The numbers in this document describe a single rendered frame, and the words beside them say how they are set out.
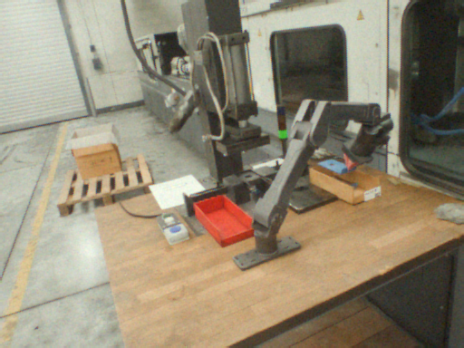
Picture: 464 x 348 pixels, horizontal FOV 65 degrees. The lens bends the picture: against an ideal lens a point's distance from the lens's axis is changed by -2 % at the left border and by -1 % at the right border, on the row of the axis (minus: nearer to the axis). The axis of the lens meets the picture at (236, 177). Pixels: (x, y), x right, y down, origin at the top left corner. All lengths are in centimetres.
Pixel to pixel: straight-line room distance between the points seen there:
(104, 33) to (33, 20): 162
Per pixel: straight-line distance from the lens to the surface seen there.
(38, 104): 1054
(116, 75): 1048
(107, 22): 1049
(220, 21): 139
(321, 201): 133
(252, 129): 134
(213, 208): 138
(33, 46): 1046
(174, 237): 123
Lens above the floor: 151
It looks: 21 degrees down
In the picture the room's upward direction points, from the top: 8 degrees counter-clockwise
